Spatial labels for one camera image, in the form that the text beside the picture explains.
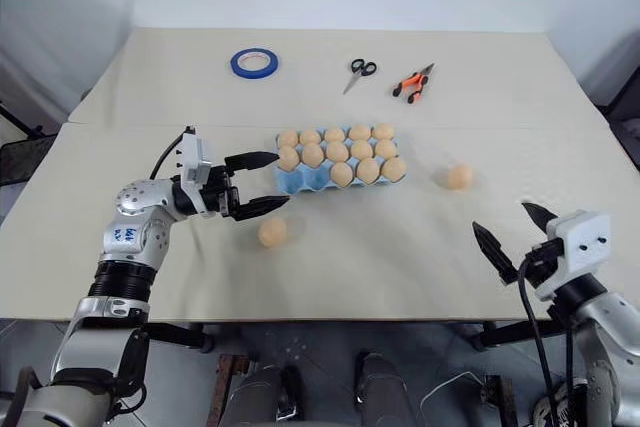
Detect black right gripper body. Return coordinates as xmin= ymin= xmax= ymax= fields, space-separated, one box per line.
xmin=517 ymin=238 xmax=567 ymax=289

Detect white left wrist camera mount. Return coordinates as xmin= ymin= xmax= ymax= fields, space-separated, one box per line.
xmin=176 ymin=126 xmax=215 ymax=218

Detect blue tape roll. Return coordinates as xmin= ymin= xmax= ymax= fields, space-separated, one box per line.
xmin=229 ymin=47 xmax=282 ymax=81

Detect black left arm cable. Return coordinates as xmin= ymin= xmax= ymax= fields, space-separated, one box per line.
xmin=148 ymin=125 xmax=190 ymax=182

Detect black chair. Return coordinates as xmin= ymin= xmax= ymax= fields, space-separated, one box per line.
xmin=0 ymin=94 xmax=60 ymax=187

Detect black and white shoe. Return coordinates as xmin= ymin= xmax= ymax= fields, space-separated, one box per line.
xmin=532 ymin=377 xmax=592 ymax=427

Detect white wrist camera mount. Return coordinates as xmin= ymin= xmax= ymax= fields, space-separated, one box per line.
xmin=176 ymin=126 xmax=215 ymax=218
xmin=533 ymin=209 xmax=613 ymax=302

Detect rusty brown metal bar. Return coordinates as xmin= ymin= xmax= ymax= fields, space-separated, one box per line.
xmin=480 ymin=374 xmax=518 ymax=427
xmin=216 ymin=353 xmax=252 ymax=427

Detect thin white floor cable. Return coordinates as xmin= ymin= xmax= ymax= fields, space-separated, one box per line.
xmin=418 ymin=370 xmax=484 ymax=414

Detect black handled scissors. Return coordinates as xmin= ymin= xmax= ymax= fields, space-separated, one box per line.
xmin=342 ymin=58 xmax=378 ymax=96

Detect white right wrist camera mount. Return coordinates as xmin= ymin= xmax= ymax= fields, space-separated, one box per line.
xmin=533 ymin=209 xmax=613 ymax=302

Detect dark background equipment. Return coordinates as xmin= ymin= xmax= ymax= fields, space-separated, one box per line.
xmin=573 ymin=34 xmax=640 ymax=171

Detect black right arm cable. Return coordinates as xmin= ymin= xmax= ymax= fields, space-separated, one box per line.
xmin=516 ymin=255 xmax=577 ymax=427

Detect dark rounded robot leg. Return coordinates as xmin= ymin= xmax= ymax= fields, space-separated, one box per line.
xmin=354 ymin=351 xmax=417 ymax=427
xmin=230 ymin=361 xmax=305 ymax=427

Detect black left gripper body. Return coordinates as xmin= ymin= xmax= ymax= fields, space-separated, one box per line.
xmin=199 ymin=164 xmax=242 ymax=221

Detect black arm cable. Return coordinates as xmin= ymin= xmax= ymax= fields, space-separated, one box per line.
xmin=516 ymin=255 xmax=577 ymax=427
xmin=148 ymin=125 xmax=190 ymax=182

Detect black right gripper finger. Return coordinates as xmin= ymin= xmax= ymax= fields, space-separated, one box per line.
xmin=471 ymin=220 xmax=520 ymax=285
xmin=520 ymin=201 xmax=557 ymax=239

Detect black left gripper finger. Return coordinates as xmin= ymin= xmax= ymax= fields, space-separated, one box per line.
xmin=223 ymin=150 xmax=279 ymax=174
xmin=231 ymin=195 xmax=292 ymax=223

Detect orange black pruning shears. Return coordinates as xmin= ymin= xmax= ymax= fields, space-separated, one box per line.
xmin=390 ymin=62 xmax=436 ymax=106

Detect blue egg carton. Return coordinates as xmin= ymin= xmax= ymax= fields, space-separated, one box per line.
xmin=272 ymin=122 xmax=407 ymax=196

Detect black table leg bracket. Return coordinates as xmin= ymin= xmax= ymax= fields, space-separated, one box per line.
xmin=142 ymin=322 xmax=217 ymax=354
xmin=468 ymin=319 xmax=571 ymax=352

